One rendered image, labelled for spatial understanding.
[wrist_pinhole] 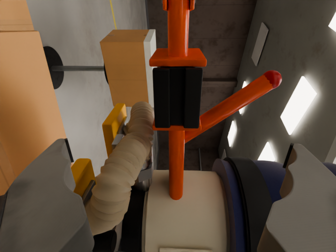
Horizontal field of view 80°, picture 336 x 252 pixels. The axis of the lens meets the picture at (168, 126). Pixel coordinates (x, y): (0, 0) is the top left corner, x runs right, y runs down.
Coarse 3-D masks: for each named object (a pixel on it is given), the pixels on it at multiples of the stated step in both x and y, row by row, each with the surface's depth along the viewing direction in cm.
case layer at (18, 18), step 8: (0, 0) 79; (8, 0) 82; (16, 0) 87; (24, 0) 91; (0, 8) 79; (8, 8) 83; (16, 8) 87; (24, 8) 91; (0, 16) 79; (8, 16) 83; (16, 16) 87; (24, 16) 91; (0, 24) 79; (8, 24) 83; (16, 24) 87; (24, 24) 91; (32, 24) 96
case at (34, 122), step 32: (0, 32) 34; (32, 32) 41; (0, 64) 34; (32, 64) 41; (0, 96) 34; (32, 96) 41; (0, 128) 34; (32, 128) 42; (0, 160) 34; (32, 160) 42; (0, 192) 34
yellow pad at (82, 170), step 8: (80, 160) 26; (88, 160) 26; (72, 168) 24; (80, 168) 24; (88, 168) 25; (80, 176) 24; (88, 176) 25; (80, 184) 23; (88, 184) 25; (80, 192) 23; (88, 192) 24; (104, 232) 26; (112, 232) 27; (96, 240) 25; (104, 240) 25; (112, 240) 26; (96, 248) 25; (104, 248) 25; (112, 248) 26
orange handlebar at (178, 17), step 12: (168, 0) 19; (180, 0) 19; (192, 0) 19; (168, 12) 20; (180, 12) 19; (168, 24) 20; (180, 24) 20; (168, 36) 21; (180, 36) 20; (168, 48) 21; (180, 48) 21; (168, 132) 27; (180, 132) 26; (180, 144) 27; (180, 156) 28; (180, 168) 29; (180, 180) 30; (180, 192) 31
